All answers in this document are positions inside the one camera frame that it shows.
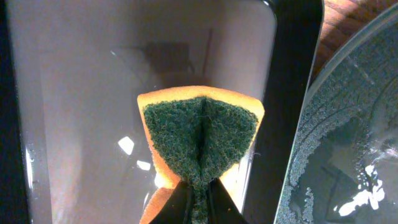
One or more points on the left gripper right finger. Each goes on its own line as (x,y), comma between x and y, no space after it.
(221,208)

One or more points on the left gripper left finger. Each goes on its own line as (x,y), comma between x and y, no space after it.
(178,208)

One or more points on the yellow green scrub sponge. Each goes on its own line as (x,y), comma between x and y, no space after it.
(196,134)

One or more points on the black rectangular tray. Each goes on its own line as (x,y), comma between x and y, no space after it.
(77,68)

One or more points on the black round tray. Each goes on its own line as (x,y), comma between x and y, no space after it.
(343,164)

